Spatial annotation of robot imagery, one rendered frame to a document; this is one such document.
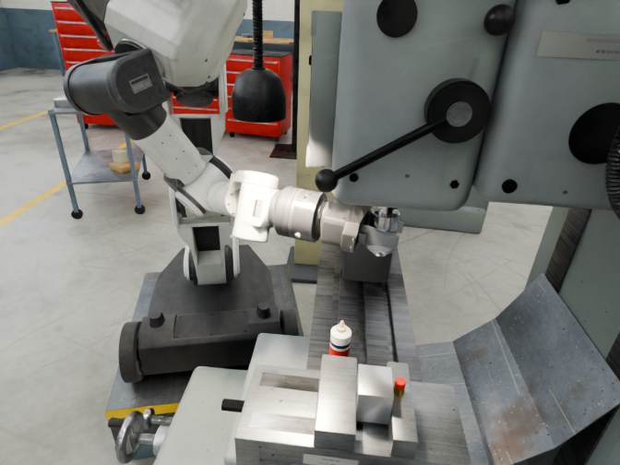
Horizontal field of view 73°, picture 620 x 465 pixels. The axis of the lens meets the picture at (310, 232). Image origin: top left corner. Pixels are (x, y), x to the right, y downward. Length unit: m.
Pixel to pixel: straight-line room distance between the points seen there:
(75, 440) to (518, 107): 1.93
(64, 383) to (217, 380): 1.26
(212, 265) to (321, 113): 0.99
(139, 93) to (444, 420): 0.76
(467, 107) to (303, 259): 2.34
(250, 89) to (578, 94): 0.37
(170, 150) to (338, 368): 0.54
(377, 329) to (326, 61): 0.61
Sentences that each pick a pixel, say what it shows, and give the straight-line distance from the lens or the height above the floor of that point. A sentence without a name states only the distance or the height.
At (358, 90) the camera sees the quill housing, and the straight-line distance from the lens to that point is 0.53.
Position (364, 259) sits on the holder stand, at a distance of 1.09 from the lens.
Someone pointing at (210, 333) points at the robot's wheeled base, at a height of 0.59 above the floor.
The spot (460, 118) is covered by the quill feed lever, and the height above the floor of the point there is 1.45.
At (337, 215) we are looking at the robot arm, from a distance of 0.68.
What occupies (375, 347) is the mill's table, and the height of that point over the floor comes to 0.92.
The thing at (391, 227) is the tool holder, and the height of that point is 1.25.
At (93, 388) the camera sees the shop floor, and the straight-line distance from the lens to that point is 2.24.
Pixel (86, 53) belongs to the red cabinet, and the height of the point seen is 0.93.
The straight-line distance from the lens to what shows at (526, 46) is 0.54.
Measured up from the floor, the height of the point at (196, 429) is 0.72.
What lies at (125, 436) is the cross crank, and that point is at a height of 0.66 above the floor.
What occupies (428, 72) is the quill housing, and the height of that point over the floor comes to 1.49.
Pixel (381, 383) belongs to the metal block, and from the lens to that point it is 0.69.
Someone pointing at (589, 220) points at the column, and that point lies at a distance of 0.90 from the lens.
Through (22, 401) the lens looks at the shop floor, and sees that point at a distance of 2.32.
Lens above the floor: 1.56
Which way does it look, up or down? 29 degrees down
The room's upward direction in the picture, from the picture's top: 3 degrees clockwise
